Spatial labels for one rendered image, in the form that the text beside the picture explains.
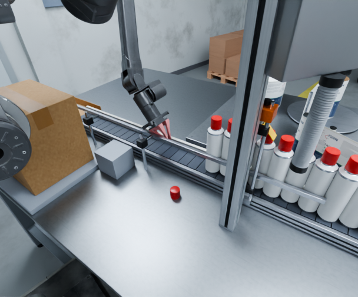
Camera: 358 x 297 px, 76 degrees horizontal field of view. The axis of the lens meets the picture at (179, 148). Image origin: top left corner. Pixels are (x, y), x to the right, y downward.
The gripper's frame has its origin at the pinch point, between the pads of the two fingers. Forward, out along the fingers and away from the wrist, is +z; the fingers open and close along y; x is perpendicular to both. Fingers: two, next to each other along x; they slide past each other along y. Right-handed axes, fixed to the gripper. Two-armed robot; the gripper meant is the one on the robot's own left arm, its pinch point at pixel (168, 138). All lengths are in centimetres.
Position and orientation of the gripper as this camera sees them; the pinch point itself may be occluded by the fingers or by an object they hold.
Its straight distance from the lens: 87.7
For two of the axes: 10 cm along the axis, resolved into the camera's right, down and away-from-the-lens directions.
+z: 5.3, 8.3, 1.8
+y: 5.8, -5.1, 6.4
